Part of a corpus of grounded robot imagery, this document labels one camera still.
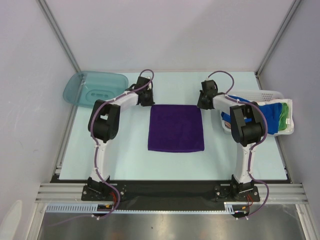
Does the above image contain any purple towel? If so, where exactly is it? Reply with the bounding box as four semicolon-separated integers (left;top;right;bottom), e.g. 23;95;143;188
147;104;205;153

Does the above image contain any blue towel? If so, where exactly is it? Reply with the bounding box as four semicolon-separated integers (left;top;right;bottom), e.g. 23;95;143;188
221;98;285;135

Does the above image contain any green microfibre towel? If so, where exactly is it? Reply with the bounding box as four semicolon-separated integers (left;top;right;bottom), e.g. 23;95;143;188
278;102;290;131

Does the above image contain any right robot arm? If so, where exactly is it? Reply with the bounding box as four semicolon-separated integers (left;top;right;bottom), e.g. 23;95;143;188
197;80;268;201

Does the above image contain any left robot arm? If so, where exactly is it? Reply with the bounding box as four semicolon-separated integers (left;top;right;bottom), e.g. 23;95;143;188
87;75;155;200

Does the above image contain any pink towel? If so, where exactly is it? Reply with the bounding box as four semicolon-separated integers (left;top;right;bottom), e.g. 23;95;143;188
224;121;231;129

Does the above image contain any white plastic basket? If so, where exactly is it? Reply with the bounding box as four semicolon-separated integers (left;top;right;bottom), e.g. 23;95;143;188
221;89;295;137

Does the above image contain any teal plastic bin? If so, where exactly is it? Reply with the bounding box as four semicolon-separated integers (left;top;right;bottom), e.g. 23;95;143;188
63;71;129;108

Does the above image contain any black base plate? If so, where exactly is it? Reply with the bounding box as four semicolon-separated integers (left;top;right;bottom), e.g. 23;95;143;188
50;175;290;212

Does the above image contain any aluminium frame rail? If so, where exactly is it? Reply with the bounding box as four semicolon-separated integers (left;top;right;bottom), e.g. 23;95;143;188
35;183;308;204

